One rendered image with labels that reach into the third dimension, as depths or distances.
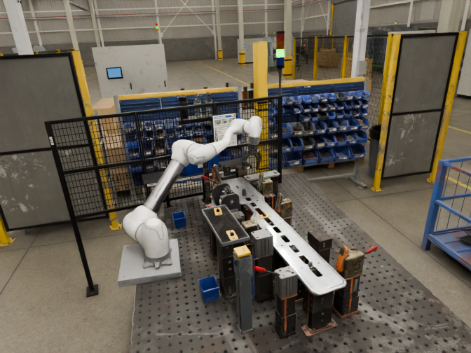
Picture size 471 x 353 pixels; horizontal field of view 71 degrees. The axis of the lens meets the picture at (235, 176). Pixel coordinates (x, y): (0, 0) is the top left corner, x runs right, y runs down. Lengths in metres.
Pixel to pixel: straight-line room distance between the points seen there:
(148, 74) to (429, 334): 7.70
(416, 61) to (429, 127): 0.94
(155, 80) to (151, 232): 6.71
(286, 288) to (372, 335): 0.51
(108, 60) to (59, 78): 4.82
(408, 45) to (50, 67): 3.95
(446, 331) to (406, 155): 3.40
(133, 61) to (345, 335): 7.62
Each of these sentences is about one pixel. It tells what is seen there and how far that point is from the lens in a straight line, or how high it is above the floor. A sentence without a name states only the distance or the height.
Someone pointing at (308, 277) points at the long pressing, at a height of 1.00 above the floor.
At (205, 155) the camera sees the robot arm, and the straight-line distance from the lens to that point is 2.20.
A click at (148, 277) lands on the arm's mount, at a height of 0.73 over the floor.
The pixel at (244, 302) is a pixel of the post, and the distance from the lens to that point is 1.66.
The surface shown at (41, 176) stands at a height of 0.75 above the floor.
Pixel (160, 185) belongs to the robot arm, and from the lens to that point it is 2.27.
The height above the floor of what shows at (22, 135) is 1.22.
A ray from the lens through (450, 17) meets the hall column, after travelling 9.14.
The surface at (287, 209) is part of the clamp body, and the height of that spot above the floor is 0.99.
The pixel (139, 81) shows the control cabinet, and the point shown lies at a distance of 8.55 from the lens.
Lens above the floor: 2.03
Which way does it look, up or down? 23 degrees down
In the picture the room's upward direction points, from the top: 3 degrees counter-clockwise
